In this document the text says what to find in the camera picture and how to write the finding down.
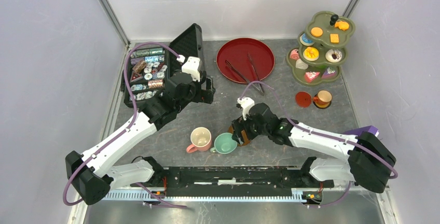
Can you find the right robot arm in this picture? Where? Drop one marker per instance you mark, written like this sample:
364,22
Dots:
362,159

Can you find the green three-tier stand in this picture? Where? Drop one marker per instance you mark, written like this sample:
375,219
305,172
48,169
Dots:
325,20

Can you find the white chocolate donut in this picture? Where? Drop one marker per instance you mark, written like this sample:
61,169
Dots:
334,55

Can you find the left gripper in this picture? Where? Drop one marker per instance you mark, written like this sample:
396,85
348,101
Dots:
205,95

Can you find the purple triangle cake slice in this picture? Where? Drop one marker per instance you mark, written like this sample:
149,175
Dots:
330,73

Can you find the blue frosted donut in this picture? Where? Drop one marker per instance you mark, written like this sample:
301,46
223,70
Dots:
304,40

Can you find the pink strawberry cake slice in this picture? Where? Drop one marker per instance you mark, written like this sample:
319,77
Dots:
311,76

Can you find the pink mug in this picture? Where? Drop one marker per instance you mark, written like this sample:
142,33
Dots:
201,140

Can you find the yellow frosted donut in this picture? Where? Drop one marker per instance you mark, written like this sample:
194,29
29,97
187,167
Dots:
311,54

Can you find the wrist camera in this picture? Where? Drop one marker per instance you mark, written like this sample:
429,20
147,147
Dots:
245,103
192,66

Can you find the red round tray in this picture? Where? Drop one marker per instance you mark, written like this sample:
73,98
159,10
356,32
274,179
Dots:
235,51

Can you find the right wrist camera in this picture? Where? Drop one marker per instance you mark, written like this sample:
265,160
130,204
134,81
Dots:
245,103

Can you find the round orange cookie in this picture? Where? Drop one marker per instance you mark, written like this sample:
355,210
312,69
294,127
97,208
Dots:
316,32

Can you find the orange square cracker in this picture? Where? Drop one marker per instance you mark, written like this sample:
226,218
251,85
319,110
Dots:
334,38

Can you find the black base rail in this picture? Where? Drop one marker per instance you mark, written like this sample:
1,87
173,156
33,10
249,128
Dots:
230,181

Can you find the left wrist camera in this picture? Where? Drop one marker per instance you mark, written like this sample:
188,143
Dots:
192,66

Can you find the brown saucer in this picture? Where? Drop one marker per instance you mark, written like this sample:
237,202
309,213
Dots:
244,138

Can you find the pink roll cake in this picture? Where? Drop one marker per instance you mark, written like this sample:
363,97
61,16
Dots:
294,54

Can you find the small orange cup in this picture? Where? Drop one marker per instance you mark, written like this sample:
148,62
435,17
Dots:
322,97

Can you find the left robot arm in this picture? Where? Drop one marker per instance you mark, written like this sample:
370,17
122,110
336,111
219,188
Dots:
92,174

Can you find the black open case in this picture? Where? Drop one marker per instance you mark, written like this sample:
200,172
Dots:
150,66

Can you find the orange smiley coaster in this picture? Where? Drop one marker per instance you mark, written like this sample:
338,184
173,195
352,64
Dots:
325,106

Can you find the mint green cup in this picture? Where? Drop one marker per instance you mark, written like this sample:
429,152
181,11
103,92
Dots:
224,144

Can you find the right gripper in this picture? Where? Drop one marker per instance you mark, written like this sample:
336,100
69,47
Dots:
239,124

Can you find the white roll cake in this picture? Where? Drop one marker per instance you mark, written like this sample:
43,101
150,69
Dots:
300,64

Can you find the orange bear cookie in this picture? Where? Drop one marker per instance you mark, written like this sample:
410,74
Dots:
342,25

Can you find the red round coaster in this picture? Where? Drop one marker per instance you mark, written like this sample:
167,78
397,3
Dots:
303,99

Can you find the purple plastic holder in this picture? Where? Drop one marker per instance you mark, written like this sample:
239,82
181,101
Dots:
370,129

